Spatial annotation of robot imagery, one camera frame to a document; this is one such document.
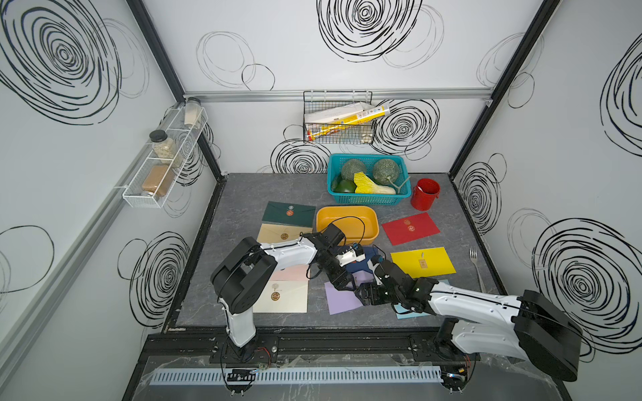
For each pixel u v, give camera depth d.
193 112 0.87
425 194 1.01
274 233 1.00
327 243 0.72
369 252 0.96
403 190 1.05
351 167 1.08
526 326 0.42
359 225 0.76
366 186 1.05
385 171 1.08
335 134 0.86
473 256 0.94
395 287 0.64
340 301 0.80
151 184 0.67
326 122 0.87
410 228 1.02
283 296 0.84
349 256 0.79
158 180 0.67
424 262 0.92
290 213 1.05
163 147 0.71
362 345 0.76
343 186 1.05
